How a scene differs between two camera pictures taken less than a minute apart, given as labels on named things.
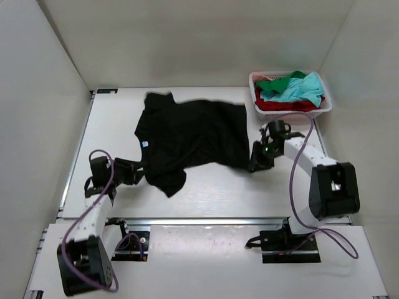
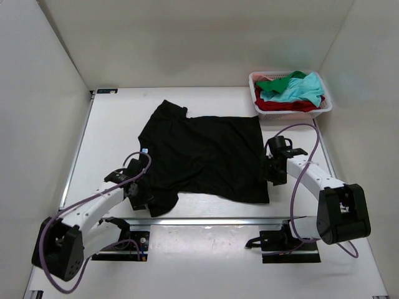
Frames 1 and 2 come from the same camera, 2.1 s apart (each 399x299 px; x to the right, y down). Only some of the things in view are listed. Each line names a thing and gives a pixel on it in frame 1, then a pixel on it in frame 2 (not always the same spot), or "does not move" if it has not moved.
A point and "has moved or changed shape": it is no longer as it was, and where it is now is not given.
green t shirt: [280, 85] does not move
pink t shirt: [258, 77] does not move
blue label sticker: [106, 90] does not move
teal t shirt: [308, 88] does not move
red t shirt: [289, 106] does not move
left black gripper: [133, 171] to [139, 195]
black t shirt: [172, 135] has moved or changed shape
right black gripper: [257, 159] to [274, 170]
